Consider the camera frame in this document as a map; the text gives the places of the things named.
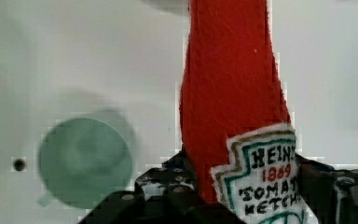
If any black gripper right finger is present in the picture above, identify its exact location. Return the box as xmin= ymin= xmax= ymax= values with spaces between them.
xmin=296 ymin=155 xmax=358 ymax=224

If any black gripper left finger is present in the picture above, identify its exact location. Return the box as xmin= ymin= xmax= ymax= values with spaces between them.
xmin=78 ymin=151 xmax=246 ymax=224

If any red plush ketchup bottle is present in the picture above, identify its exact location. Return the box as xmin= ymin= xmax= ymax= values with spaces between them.
xmin=180 ymin=0 xmax=309 ymax=224

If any green plastic cup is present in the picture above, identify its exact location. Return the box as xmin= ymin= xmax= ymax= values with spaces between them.
xmin=37 ymin=109 xmax=138 ymax=209

